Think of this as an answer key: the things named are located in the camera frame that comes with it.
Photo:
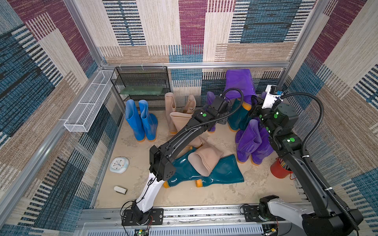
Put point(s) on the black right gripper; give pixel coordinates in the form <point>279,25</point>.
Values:
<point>257,113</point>

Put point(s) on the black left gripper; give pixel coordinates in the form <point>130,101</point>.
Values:
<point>225,118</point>

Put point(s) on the teal boot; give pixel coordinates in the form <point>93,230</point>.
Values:
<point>184,171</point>
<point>239,120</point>
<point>245,121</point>
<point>225,172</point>

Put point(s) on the beige boot front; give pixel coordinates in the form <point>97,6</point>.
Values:
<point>180,120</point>

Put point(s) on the beige boot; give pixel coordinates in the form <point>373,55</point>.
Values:
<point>190,106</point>
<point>180,120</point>
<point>170,106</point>
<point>205,159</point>

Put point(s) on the blue boot from pile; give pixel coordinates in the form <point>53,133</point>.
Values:
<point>149,120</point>

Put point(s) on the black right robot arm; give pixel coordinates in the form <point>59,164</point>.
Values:
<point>331,216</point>

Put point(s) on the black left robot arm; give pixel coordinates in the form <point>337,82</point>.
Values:
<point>162,157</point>

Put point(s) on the teal boot standing back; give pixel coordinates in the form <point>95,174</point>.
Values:
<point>245,121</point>

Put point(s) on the beige boot back right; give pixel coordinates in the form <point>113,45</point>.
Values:
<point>190,106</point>

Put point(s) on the beige boot lying in pile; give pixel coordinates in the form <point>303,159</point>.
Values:
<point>205,159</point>

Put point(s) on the beige boot back left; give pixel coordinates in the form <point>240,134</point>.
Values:
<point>170,106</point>

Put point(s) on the red pencil bucket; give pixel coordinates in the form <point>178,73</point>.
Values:
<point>280,169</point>

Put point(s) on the green pad on shelf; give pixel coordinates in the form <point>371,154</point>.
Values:
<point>142,90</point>

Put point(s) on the white round alarm clock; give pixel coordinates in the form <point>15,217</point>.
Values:
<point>119,165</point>

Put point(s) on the small grey eraser block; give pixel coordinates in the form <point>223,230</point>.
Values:
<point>120,190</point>

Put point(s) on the black wire shelf rack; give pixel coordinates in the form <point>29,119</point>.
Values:
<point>149,83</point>

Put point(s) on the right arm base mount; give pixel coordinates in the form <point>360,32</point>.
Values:
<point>257,212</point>

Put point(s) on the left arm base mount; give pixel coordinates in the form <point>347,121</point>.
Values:
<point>134,217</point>

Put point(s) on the white wire mesh basket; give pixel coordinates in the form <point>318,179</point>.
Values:
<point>86,110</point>

